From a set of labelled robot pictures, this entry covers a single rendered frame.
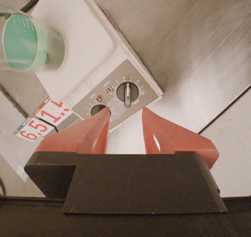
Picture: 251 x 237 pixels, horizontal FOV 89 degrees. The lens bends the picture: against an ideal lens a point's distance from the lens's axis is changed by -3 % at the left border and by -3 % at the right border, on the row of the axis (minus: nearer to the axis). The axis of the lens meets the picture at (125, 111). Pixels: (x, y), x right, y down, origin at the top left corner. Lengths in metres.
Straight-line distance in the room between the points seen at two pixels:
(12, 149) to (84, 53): 0.41
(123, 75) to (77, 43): 0.07
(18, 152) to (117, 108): 0.36
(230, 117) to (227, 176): 0.10
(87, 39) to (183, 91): 0.15
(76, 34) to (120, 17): 0.10
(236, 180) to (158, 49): 0.25
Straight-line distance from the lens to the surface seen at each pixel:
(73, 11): 0.20
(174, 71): 0.23
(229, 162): 0.27
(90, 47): 0.17
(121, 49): 0.18
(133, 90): 0.19
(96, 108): 0.21
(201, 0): 0.26
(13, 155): 0.53
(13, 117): 0.47
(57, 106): 0.30
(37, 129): 0.38
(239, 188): 0.30
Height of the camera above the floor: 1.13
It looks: 68 degrees down
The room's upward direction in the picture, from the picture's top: 119 degrees counter-clockwise
